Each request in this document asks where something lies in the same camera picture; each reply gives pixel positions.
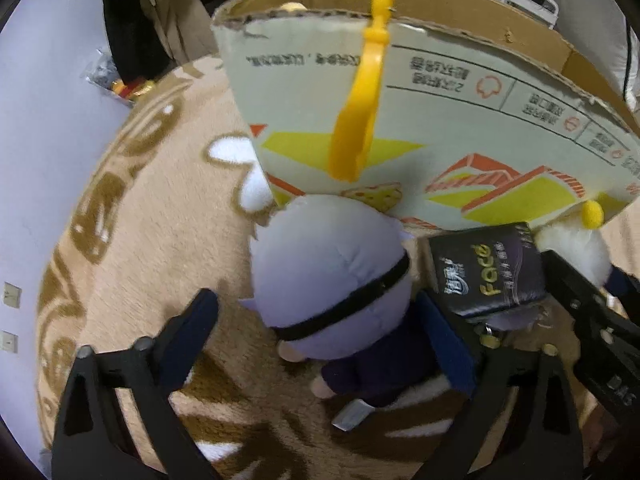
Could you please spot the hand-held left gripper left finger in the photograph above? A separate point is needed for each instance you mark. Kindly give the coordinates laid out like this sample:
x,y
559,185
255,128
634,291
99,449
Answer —
x,y
185,340

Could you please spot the white wall socket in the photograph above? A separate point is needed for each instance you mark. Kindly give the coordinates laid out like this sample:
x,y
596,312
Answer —
x,y
9,344
12,295

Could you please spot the purple plush doll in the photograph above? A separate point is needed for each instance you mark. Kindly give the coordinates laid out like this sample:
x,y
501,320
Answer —
x,y
325,270

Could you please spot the black coat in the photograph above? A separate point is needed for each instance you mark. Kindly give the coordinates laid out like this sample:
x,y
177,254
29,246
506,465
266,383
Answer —
x,y
130,20

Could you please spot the clear plastic bag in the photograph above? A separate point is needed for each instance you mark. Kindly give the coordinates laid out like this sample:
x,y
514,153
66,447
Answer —
x,y
100,72

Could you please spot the white padded chair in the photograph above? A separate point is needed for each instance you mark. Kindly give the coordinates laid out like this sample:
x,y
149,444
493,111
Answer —
x,y
595,25

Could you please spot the yellow plastic hook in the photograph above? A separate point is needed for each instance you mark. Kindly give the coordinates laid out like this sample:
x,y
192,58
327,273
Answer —
x,y
357,110

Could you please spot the beige pants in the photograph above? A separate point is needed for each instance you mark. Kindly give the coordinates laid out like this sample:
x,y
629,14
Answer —
x,y
180,10

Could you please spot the red and yellow packet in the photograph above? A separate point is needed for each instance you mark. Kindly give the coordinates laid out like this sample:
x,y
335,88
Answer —
x,y
132,92

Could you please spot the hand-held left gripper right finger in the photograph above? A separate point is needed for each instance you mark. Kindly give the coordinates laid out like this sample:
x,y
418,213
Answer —
x,y
450,350

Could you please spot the printed cardboard box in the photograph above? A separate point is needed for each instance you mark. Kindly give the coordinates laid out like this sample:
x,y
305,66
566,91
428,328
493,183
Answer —
x,y
450,135

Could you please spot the white fluffy plush toy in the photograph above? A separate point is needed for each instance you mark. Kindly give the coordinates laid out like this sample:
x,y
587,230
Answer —
x,y
570,245

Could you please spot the black tissue pack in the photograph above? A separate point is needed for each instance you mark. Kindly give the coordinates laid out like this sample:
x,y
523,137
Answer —
x,y
490,270

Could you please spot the beige patterned round rug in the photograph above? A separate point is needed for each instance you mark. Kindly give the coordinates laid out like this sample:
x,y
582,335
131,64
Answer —
x,y
150,210

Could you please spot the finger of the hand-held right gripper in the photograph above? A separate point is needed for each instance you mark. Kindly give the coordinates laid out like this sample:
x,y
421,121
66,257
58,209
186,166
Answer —
x,y
580,285
622,282

